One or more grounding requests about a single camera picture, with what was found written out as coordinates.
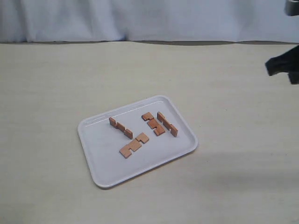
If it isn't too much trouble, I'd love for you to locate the white backdrop cloth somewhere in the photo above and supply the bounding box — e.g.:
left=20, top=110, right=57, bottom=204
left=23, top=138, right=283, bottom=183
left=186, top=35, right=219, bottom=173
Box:
left=0, top=0, right=299, bottom=42

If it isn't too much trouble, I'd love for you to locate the white plastic tray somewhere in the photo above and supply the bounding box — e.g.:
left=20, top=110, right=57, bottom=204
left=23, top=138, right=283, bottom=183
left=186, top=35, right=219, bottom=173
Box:
left=78, top=96, right=198, bottom=189

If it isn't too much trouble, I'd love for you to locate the notched wooden block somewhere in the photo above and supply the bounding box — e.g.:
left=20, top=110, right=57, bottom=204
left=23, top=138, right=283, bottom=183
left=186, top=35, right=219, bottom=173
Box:
left=119, top=133, right=150, bottom=159
left=109, top=117, right=133, bottom=140
left=142, top=112, right=165, bottom=136
left=157, top=112, right=178, bottom=137

